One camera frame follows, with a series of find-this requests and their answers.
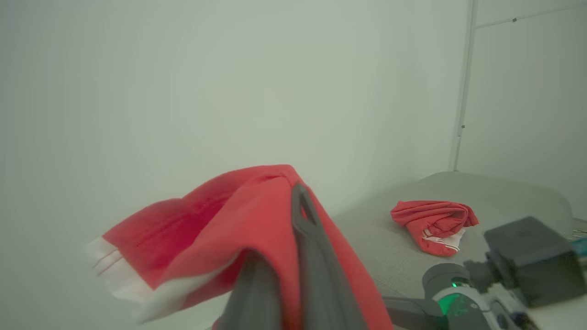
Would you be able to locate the red garment white trim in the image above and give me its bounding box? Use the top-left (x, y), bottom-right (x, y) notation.
top-left (85, 164), bottom-right (395, 330)
top-left (390, 200), bottom-right (480, 257)

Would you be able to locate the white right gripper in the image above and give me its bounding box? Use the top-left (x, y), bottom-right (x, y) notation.
top-left (382, 264), bottom-right (538, 330)

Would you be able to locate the dark grey right wrist camera box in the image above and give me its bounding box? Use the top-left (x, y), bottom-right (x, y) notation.
top-left (483, 216), bottom-right (587, 307)

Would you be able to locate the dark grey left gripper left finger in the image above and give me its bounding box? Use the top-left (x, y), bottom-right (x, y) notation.
top-left (220, 250), bottom-right (283, 330)

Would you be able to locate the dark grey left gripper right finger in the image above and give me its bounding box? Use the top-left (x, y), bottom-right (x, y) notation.
top-left (291, 183), bottom-right (368, 330)

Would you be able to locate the white vertical wall trim strip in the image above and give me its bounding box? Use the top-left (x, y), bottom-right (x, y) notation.
top-left (451, 0), bottom-right (478, 173)

